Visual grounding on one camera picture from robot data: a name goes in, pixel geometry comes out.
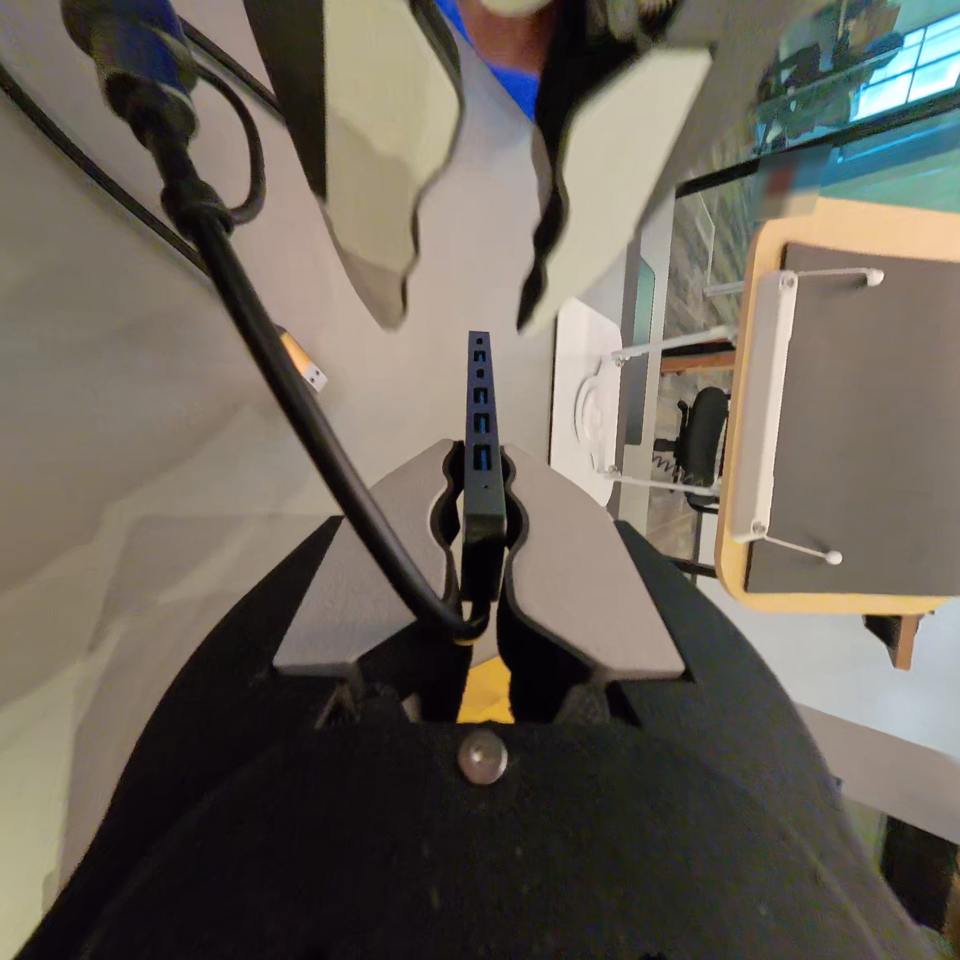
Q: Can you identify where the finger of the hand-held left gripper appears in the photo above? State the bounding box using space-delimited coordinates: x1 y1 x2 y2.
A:
243 0 460 333
516 41 715 336

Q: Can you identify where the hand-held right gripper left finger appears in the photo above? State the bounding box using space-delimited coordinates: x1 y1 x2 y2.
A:
273 438 468 672

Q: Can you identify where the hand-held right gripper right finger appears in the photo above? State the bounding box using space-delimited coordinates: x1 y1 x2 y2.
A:
498 442 687 682

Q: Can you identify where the yellow plastic bin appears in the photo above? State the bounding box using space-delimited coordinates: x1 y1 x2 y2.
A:
456 652 517 725

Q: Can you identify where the dark grey usb hub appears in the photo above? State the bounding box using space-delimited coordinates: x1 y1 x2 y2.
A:
459 330 511 603

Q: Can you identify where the thick black hub cable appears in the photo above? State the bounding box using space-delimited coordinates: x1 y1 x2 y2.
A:
63 0 492 646

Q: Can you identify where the thin black orange-tipped cable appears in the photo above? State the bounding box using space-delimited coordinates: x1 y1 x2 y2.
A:
0 63 329 393

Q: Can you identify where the blue cloth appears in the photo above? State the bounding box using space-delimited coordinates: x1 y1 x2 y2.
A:
438 0 543 125

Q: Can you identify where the black office chair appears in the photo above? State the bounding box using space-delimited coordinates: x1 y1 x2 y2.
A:
675 386 730 515

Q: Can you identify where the white stand base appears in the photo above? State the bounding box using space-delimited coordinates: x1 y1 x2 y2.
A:
549 296 740 519

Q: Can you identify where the window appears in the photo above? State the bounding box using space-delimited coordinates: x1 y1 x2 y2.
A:
847 15 960 125

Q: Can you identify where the wooden-edged black board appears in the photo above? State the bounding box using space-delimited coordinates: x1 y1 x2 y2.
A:
714 198 960 616

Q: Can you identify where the black coiled cable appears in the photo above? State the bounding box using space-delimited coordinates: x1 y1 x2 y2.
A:
651 441 721 490

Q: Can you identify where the white bracket bar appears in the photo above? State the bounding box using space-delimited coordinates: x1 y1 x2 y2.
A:
729 266 886 565

